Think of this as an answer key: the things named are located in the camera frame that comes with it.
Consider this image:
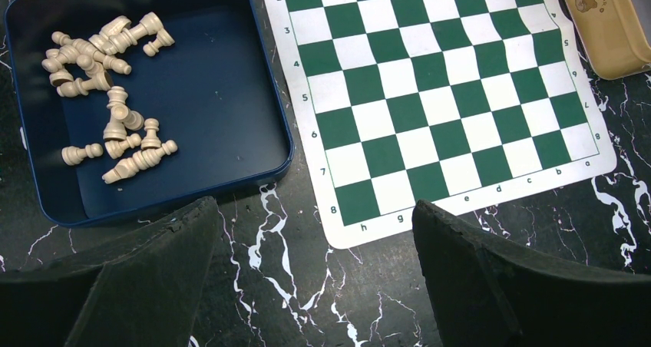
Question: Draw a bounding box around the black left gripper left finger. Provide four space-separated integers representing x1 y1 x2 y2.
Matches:
1 197 218 346

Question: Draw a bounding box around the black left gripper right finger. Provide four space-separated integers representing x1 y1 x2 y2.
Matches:
411 200 650 346

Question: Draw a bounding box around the green white chess board mat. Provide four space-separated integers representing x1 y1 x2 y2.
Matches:
264 0 616 249

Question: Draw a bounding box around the blue square tray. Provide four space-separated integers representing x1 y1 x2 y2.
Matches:
5 0 292 227

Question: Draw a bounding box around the cream knight piece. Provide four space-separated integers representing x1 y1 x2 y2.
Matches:
88 15 131 50

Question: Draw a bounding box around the cream queen piece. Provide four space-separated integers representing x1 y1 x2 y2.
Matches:
101 12 164 55

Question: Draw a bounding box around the beige rectangular tin tray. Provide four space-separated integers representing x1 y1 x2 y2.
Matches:
564 0 650 80

